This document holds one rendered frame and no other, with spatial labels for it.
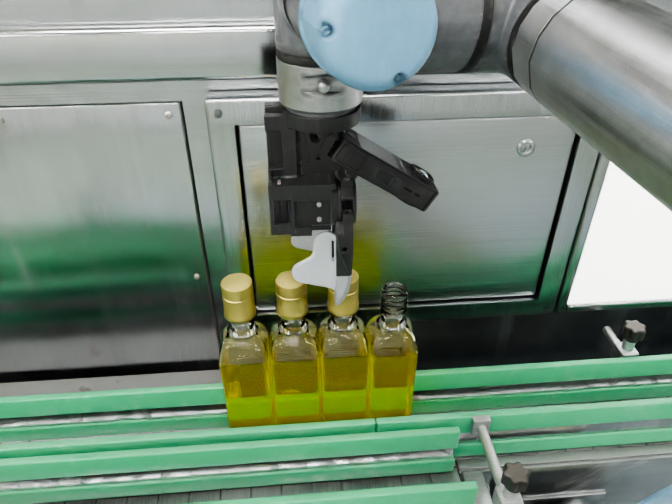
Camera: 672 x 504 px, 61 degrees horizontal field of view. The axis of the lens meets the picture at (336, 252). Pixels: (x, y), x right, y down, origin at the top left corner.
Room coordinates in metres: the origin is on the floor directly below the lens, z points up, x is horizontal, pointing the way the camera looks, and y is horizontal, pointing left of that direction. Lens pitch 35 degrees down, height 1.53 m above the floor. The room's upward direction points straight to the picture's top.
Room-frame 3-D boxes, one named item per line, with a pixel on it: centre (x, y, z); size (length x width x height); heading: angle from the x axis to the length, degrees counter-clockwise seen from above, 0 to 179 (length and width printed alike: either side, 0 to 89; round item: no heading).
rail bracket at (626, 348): (0.60, -0.41, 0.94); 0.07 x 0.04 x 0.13; 5
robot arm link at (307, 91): (0.49, 0.01, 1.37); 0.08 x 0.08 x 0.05
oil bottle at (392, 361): (0.49, -0.07, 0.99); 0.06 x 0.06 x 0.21; 5
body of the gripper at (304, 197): (0.49, 0.02, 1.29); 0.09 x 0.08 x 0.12; 95
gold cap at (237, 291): (0.48, 0.11, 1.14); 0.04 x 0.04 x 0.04
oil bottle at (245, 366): (0.48, 0.11, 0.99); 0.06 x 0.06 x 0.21; 5
